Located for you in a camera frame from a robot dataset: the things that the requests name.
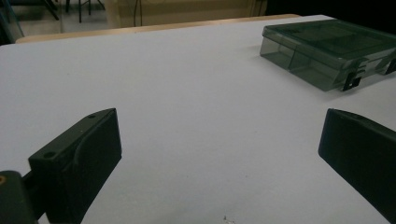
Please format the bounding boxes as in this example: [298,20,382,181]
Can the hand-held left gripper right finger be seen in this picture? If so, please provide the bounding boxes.
[318,107,396,224]

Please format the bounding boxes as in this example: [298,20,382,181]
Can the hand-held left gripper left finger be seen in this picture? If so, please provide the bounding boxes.
[27,107,123,224]

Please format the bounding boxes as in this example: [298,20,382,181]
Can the smoky transparent plastic organizer box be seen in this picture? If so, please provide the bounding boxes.
[260,19,396,92]

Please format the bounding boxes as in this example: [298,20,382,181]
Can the black metal legs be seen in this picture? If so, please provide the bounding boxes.
[40,0,106,23]

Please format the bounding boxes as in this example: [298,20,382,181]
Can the wooden table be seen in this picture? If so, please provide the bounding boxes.
[15,13,302,45]

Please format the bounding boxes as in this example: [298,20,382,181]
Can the light wooden shelf unit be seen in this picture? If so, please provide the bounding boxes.
[104,0,269,29]

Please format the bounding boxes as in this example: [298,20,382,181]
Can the black hanging cable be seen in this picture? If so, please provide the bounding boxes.
[133,0,144,27]

